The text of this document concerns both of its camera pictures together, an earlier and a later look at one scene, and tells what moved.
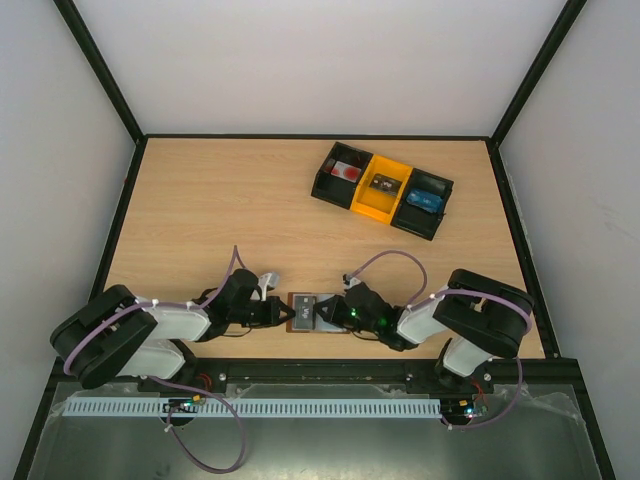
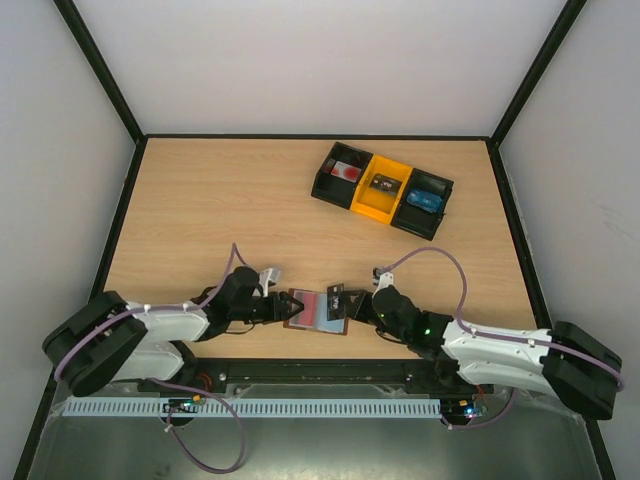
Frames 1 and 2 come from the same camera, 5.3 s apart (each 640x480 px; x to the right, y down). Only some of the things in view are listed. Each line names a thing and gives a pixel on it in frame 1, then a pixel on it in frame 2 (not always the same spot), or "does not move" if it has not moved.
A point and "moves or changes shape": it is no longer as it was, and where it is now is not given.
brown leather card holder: [306, 318] does not move
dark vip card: [385, 185] does not move
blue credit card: [425, 200] does not move
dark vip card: [304, 312] moves or changes shape
